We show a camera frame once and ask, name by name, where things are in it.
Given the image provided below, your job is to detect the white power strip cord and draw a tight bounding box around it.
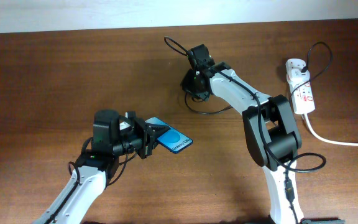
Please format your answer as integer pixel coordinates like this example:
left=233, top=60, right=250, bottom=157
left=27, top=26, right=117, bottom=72
left=301, top=113, right=358, bottom=149

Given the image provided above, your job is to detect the white charger plug adapter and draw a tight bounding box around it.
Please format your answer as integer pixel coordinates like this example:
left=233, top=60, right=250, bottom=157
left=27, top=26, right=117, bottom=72
left=287, top=68, right=310, bottom=85

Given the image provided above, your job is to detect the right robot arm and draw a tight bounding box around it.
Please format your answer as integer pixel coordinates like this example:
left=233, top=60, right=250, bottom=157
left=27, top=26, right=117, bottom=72
left=180, top=45, right=304, bottom=223

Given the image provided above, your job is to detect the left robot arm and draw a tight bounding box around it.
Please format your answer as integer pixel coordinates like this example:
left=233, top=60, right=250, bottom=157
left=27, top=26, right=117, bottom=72
left=34, top=110, right=170, bottom=223

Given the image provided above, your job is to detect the blue Galaxy smartphone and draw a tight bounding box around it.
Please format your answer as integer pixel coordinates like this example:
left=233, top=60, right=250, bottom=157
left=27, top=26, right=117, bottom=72
left=145, top=117, right=193, bottom=154

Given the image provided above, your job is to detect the white power extension strip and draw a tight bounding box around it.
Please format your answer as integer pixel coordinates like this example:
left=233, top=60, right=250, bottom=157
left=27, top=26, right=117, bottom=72
left=285, top=58, right=315, bottom=114

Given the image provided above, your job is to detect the black USB charging cable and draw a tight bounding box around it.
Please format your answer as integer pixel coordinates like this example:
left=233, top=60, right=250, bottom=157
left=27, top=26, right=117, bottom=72
left=183, top=41, right=333, bottom=115

